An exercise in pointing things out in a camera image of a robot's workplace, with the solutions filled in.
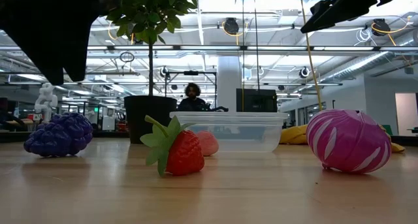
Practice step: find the yellow cloth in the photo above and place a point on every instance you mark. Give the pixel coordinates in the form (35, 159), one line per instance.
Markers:
(294, 136)

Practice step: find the person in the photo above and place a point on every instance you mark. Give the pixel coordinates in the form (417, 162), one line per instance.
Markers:
(192, 104)

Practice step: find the magenta white striped toy onion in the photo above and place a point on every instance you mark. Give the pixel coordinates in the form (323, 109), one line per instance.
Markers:
(349, 142)

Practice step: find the clear plastic tupperware container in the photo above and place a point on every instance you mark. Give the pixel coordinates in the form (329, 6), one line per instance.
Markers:
(248, 132)

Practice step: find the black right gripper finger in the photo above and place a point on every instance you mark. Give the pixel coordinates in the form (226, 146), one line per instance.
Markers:
(339, 13)
(321, 6)

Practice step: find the purple toy grape bunch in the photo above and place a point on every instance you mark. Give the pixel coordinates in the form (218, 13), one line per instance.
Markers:
(62, 136)

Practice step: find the green plant in black pot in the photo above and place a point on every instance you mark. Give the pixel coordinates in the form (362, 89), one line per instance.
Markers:
(148, 119)

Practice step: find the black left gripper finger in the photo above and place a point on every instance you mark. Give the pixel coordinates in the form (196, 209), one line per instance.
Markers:
(81, 47)
(45, 47)

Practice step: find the black metal rig frame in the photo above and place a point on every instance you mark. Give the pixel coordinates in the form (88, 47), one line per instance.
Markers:
(191, 72)

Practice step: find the pink toy fruit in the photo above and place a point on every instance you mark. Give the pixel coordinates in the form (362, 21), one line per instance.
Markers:
(209, 144)

